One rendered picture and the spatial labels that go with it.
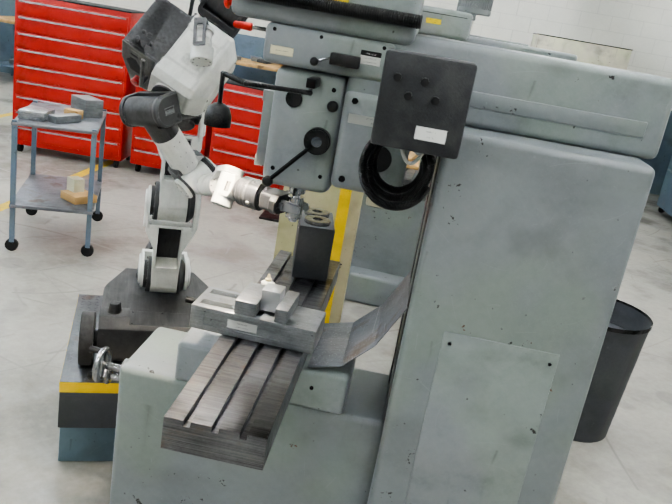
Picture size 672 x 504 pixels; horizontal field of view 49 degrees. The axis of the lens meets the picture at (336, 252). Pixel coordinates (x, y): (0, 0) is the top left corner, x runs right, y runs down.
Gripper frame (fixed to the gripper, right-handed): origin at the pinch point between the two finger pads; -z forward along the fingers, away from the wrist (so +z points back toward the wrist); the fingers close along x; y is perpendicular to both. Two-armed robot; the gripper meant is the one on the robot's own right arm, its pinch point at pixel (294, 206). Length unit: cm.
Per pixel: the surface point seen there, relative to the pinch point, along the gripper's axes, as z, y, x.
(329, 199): 61, 41, 161
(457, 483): -65, 62, -3
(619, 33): 21, -85, 942
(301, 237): 10.8, 19.0, 29.9
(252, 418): -24, 35, -53
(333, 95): -9.6, -33.9, -7.2
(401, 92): -35, -40, -27
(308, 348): -19.8, 31.5, -18.0
